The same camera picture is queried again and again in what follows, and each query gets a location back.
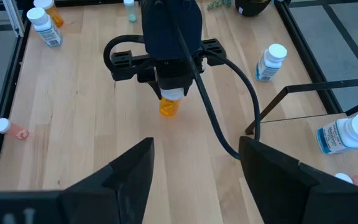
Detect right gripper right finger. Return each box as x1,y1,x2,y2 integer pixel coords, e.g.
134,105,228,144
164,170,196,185
239,136,336,224

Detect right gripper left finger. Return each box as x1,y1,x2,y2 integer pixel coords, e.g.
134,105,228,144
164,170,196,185
57,138,155,224

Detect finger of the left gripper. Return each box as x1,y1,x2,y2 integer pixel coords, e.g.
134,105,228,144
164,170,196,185
150,81,163,100
183,74,196,97

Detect orange pill bottle white cap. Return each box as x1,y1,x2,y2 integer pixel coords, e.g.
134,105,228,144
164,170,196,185
158,88,185,118
32,0,65,28

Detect white melatonin supplement bottle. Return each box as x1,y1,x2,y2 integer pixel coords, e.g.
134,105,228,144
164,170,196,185
315,113,358,156
255,43,288,83
25,6,64,49

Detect small green vial white cap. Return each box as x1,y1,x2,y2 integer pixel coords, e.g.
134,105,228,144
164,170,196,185
123,0,138,23

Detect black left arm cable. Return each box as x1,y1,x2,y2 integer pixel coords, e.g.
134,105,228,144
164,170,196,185
166,0,262,160
103,34,145,80

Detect silver aluminium extrusion bracket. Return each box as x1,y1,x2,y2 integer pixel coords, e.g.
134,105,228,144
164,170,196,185
2,0,25,38

